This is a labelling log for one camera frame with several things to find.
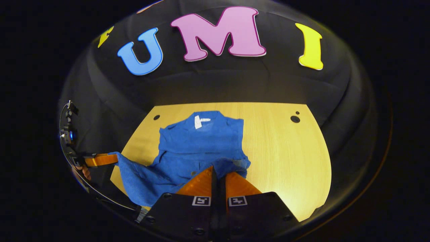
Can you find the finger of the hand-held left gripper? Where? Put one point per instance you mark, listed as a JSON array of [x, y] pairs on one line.
[[100, 160]]

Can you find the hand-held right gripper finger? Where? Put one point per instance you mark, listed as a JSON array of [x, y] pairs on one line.
[[213, 201], [221, 201]]

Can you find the blue shirt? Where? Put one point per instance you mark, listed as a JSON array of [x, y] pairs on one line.
[[201, 144]]

